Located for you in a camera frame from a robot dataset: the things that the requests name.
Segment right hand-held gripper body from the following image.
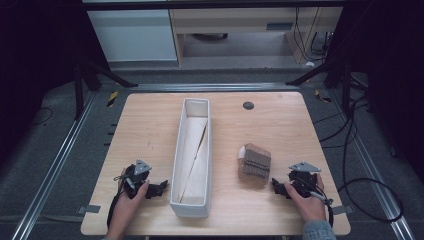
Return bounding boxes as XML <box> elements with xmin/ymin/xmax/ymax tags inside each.
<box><xmin>287</xmin><ymin>161</ymin><xmax>323</xmax><ymax>199</ymax></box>

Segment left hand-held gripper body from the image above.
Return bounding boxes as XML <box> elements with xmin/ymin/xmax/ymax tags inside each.
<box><xmin>123</xmin><ymin>159</ymin><xmax>153</xmax><ymax>200</ymax></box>

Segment long white fabric box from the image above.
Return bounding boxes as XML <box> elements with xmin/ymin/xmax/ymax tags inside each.
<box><xmin>169</xmin><ymin>97</ymin><xmax>213</xmax><ymax>219</ymax></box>

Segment person's left hand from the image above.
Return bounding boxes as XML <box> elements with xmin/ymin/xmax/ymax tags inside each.
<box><xmin>110</xmin><ymin>168</ymin><xmax>150</xmax><ymax>224</ymax></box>

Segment person's right hand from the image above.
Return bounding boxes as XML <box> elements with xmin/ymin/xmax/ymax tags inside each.
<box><xmin>284</xmin><ymin>173</ymin><xmax>327</xmax><ymax>224</ymax></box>

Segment grey tape piece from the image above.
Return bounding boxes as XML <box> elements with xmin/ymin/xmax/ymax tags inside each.
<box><xmin>331</xmin><ymin>205</ymin><xmax>355</xmax><ymax>216</ymax></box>
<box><xmin>77</xmin><ymin>204</ymin><xmax>102</xmax><ymax>215</ymax></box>

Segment black tripod stand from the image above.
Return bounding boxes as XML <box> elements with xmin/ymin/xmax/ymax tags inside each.
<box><xmin>285</xmin><ymin>49</ymin><xmax>369</xmax><ymax>116</ymax></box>
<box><xmin>73</xmin><ymin>54</ymin><xmax>139</xmax><ymax>121</ymax></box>

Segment white cabinet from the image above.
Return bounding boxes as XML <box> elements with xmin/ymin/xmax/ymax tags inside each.
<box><xmin>86</xmin><ymin>8</ymin><xmax>178</xmax><ymax>63</ymax></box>

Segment right hand-held gripper cable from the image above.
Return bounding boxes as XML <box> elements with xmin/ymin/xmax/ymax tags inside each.
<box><xmin>293</xmin><ymin>178</ymin><xmax>335</xmax><ymax>228</ymax></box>

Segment hand-held gripper cable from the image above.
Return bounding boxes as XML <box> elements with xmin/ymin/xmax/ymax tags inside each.
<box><xmin>293</xmin><ymin>178</ymin><xmax>335</xmax><ymax>228</ymax></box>
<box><xmin>106</xmin><ymin>174</ymin><xmax>132</xmax><ymax>229</ymax></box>

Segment left hand-held gripper cable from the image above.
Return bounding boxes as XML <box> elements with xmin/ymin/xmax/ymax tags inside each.
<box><xmin>106</xmin><ymin>174</ymin><xmax>132</xmax><ymax>229</ymax></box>

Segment aluminium floor rail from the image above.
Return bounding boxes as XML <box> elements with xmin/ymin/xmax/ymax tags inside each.
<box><xmin>9</xmin><ymin>91</ymin><xmax>98</xmax><ymax>240</ymax></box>
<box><xmin>328</xmin><ymin>89</ymin><xmax>416</xmax><ymax>240</ymax></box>

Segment black floor cable loop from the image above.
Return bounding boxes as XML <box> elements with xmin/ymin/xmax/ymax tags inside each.
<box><xmin>313</xmin><ymin>94</ymin><xmax>405</xmax><ymax>224</ymax></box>

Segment thin black floor cable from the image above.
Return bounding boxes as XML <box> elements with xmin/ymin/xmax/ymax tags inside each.
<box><xmin>30</xmin><ymin>106</ymin><xmax>54</xmax><ymax>127</ymax></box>

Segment black cables under desk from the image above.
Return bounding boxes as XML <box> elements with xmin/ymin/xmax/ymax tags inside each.
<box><xmin>292</xmin><ymin>7</ymin><xmax>334</xmax><ymax>64</ymax></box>

